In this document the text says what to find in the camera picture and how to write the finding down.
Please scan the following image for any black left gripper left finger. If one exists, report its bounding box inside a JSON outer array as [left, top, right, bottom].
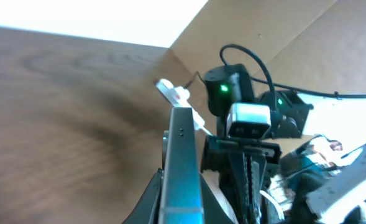
[[122, 169, 163, 224]]

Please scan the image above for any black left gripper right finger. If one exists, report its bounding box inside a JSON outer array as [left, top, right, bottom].
[[200, 175, 234, 224]]

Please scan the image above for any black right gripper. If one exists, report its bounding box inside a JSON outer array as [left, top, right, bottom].
[[201, 136, 282, 224]]

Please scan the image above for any Galaxy S25 Ultra smartphone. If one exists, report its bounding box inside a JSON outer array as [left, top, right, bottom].
[[158, 107, 205, 224]]

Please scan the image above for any black charger cable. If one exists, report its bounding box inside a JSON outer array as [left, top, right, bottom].
[[184, 71, 205, 90]]

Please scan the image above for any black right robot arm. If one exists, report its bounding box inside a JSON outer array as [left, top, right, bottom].
[[201, 64, 366, 223]]

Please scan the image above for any white power strip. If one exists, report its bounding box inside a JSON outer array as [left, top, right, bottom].
[[155, 78, 209, 133]]

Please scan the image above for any brown cardboard box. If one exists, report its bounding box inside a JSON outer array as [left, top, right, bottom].
[[158, 0, 366, 93]]

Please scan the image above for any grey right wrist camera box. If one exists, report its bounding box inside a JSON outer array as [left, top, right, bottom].
[[226, 102, 272, 139]]

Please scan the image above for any white power strip cord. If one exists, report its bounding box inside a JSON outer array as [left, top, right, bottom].
[[199, 123, 214, 137]]

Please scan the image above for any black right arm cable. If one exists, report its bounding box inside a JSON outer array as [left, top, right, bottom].
[[219, 44, 366, 111]]

